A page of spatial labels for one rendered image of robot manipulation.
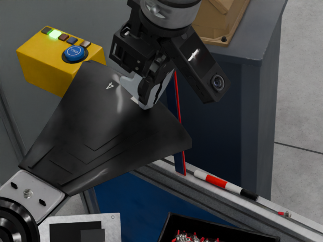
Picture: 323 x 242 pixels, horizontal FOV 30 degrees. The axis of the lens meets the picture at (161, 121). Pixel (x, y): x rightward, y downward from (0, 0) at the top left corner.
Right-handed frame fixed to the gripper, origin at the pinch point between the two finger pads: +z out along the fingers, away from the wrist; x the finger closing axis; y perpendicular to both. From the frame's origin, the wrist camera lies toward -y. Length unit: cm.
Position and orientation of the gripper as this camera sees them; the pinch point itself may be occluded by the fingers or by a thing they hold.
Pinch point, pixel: (150, 105)
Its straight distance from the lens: 94.3
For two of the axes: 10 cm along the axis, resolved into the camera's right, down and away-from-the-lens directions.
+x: -5.8, 6.1, -5.5
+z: -2.1, 5.4, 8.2
